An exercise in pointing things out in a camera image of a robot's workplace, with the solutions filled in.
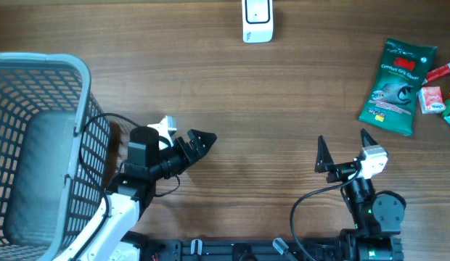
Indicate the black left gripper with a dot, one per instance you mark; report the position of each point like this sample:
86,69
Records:
198,151

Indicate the white barcode scanner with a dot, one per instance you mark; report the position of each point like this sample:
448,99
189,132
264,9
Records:
257,21

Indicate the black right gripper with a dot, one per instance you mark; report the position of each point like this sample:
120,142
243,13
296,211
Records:
324,164

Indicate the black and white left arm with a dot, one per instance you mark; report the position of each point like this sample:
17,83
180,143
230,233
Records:
108,234

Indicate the grey plastic mesh basket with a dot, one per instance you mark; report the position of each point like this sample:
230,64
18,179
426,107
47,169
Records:
53,150

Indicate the red white small box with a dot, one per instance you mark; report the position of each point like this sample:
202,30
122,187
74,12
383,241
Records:
430,99

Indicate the green 3M gloves packet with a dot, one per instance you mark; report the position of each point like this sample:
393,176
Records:
391,104

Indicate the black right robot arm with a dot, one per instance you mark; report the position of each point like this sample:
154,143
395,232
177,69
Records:
377,216

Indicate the red stick sachet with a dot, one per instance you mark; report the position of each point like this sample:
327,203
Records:
437,74

